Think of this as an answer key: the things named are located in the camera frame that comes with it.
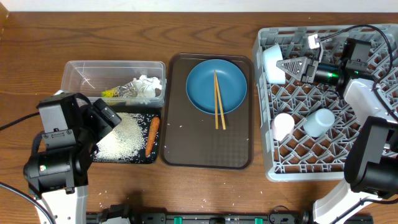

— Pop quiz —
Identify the light blue bowl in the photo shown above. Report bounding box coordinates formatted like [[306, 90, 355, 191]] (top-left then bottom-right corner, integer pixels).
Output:
[[262, 44, 285, 85]]

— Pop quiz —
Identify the light blue cup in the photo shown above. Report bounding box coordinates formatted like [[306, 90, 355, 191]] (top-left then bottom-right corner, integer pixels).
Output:
[[303, 108, 335, 138]]

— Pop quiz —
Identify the pink cup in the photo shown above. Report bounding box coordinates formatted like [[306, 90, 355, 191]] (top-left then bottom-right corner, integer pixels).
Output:
[[271, 113, 295, 141]]

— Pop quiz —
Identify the white rice heap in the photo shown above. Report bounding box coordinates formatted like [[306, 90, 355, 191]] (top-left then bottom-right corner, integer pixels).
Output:
[[94, 113, 154, 164]]

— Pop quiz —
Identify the white tissue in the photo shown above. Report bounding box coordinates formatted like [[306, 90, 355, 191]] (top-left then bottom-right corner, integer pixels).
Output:
[[131, 75, 162, 104]]

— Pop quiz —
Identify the orange carrot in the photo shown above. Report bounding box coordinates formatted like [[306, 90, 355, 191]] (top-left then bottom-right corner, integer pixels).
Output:
[[146, 116, 160, 157]]

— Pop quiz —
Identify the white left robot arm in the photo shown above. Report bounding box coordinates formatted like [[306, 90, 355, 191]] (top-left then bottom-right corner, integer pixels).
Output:
[[24, 93, 121, 223]]

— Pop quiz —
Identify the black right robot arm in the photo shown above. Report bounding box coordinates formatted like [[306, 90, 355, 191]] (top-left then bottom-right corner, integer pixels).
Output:
[[275, 34, 397, 223]]

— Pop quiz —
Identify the grey dishwasher rack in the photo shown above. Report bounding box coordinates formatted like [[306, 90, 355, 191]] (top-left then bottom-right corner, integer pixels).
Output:
[[252, 24, 397, 182]]

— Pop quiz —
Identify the clear plastic bin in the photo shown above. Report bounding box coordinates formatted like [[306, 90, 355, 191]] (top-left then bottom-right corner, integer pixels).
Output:
[[60, 60, 167, 108]]

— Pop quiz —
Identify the black plastic tray bin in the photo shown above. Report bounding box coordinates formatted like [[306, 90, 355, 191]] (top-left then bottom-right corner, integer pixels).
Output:
[[91, 107, 162, 165]]

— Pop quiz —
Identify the wooden chopstick right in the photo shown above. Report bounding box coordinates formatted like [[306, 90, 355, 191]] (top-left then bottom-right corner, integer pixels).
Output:
[[214, 71, 226, 130]]

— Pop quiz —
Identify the dark blue plate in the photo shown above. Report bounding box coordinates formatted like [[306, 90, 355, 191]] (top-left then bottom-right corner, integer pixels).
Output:
[[186, 59, 248, 114]]

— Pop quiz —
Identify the brown serving tray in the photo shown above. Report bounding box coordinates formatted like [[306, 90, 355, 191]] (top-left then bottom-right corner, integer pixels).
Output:
[[160, 54, 254, 170]]

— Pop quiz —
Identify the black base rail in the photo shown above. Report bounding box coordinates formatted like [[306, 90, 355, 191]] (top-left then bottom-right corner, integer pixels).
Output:
[[86, 205, 374, 224]]

